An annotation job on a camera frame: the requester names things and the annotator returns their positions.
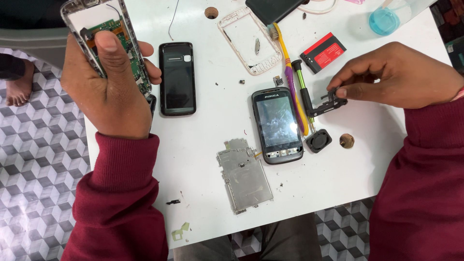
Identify yellow purple toothbrush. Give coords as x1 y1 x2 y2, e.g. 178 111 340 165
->
268 22 310 137

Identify black power bank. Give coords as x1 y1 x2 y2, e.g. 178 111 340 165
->
245 0 309 26

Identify green tape pieces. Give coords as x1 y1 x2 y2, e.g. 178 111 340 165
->
171 222 190 242

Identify black square speaker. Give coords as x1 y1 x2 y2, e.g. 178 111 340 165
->
305 129 333 154

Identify black dangling phone piece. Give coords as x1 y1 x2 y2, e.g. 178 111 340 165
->
146 94 157 117

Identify pink white phone frame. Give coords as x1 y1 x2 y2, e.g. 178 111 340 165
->
217 7 283 76

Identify person's right hand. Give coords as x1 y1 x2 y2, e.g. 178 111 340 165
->
326 42 464 109

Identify dark cluttered shelf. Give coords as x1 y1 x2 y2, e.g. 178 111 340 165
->
429 0 464 75

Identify silver metal shield plate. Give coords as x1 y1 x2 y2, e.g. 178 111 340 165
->
216 138 274 215

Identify black plastic phone part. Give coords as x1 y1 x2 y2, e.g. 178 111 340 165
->
307 87 348 119

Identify white cable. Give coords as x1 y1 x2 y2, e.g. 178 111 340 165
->
297 0 338 15

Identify person's left hand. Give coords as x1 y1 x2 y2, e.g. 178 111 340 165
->
60 31 162 140

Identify grey bench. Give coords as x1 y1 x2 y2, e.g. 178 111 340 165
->
0 27 70 70

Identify black red phone battery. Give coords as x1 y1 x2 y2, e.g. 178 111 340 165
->
300 32 347 74

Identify person's grey trousers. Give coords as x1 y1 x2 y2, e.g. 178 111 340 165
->
173 212 323 261

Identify clear phone frame with circuit board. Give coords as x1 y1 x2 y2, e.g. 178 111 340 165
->
60 0 153 98

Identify black phone back cover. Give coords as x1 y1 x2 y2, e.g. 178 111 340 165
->
159 42 197 117

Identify thin black wire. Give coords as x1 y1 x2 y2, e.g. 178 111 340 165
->
168 0 180 41

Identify green black screwdriver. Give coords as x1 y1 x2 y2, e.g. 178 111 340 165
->
291 59 316 133

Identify black phone with screen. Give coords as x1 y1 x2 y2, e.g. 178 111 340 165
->
251 87 305 165

